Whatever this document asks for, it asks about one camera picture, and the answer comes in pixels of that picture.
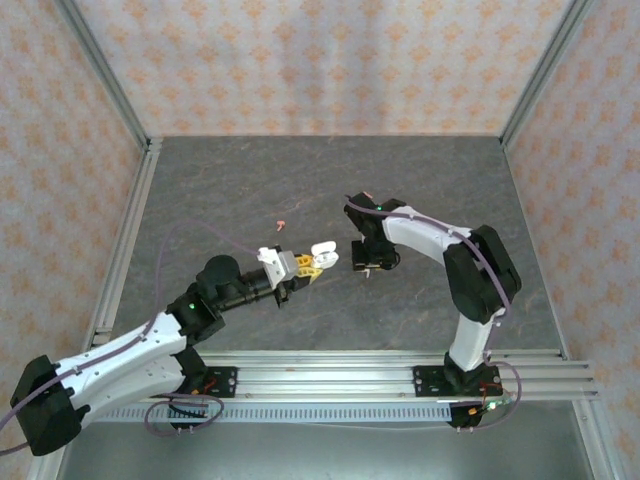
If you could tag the aluminium frame beam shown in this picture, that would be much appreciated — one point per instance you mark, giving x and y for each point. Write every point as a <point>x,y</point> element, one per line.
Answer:
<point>47,467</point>
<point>600,450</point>

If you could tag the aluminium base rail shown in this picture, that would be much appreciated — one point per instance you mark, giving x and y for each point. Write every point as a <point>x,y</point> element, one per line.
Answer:
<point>325,372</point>

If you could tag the white earbud charging case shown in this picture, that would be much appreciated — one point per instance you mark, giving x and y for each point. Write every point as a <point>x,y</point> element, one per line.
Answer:
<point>322,248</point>

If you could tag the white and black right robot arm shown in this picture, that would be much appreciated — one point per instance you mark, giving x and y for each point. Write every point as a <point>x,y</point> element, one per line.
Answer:
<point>425,235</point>

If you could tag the aluminium side rail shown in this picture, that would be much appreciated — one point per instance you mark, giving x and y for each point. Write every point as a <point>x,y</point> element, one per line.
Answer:
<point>142,190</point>

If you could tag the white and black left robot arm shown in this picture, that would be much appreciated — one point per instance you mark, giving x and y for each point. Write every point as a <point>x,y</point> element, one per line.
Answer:
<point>125,350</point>

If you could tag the aluminium frame post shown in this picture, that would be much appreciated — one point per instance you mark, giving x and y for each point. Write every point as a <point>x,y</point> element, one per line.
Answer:
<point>545,75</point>
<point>107,75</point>

